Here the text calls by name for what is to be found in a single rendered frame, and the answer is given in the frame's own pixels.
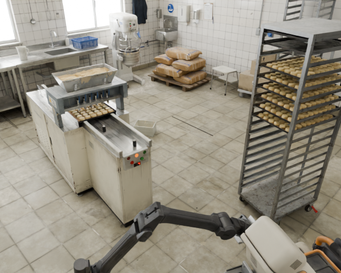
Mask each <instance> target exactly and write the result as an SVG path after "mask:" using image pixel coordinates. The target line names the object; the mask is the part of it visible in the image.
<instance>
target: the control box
mask: <svg viewBox="0 0 341 273"><path fill-rule="evenodd" d="M144 151H146V153H145V154H143V152H144ZM136 154H138V157H135V155H136ZM128 157H130V159H129V160H127V158H128ZM141 157H144V159H143V160H141ZM122 160H123V169H124V170H125V171H126V170H129V169H131V168H133V167H135V164H136V166H138V165H141V164H143V163H146V162H148V161H149V160H148V147H144V148H141V149H138V150H136V151H134V152H130V153H128V154H125V155H123V158H122ZM131 161H133V162H134V163H133V164H131V163H130V162H131ZM139 162H140V164H139Z"/></svg>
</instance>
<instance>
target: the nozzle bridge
mask: <svg viewBox="0 0 341 273"><path fill-rule="evenodd" d="M103 91H104V96H103V99H101V96H100V94H101V92H102V95H103ZM106 91H108V94H109V95H108V97H106ZM45 92H46V95H47V100H48V104H49V105H51V106H52V109H53V115H54V119H55V124H56V125H57V126H58V127H59V128H62V127H63V122H62V117H61V115H62V114H65V112H68V111H71V110H75V109H79V108H82V107H86V106H91V105H94V104H97V103H101V102H105V101H109V100H113V99H115V102H116V107H117V108H118V109H120V110H124V101H123V98H126V97H128V89H127V82H126V81H124V80H122V79H120V78H118V77H116V76H115V77H114V78H113V80H112V82H111V83H107V84H103V85H99V86H95V87H90V88H86V89H81V90H77V91H73V92H69V93H67V92H66V91H65V90H64V89H62V88H61V86H55V87H50V88H46V89H45ZM97 92H98V98H97V100H95V94H96V95H97ZM91 93H92V100H91V102H89V95H90V97H91ZM85 95H86V97H85ZM79 96H80V102H79V105H77V101H76V100H77V98H78V100H79ZM83 96H84V98H85V99H86V103H83Z"/></svg>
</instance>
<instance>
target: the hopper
mask: <svg viewBox="0 0 341 273"><path fill-rule="evenodd" d="M96 68H101V69H103V68H105V69H108V72H105V73H100V74H95V75H89V76H84V77H79V78H76V79H71V80H66V81H62V80H60V79H59V78H61V77H67V76H70V75H73V74H75V73H86V72H89V71H91V69H96ZM116 72H117V69H115V68H113V67H111V66H109V65H107V64H105V63H103V64H97V65H94V66H88V67H83V68H77V69H71V70H66V71H60V72H56V73H51V74H52V75H53V76H54V78H55V79H56V81H57V82H58V84H59V85H60V86H61V88H62V89H64V90H65V91H66V92H67V93H69V92H73V91H77V90H81V89H86V88H90V87H95V86H99V85H104V84H107V83H111V82H112V80H113V78H114V76H115V74H116Z"/></svg>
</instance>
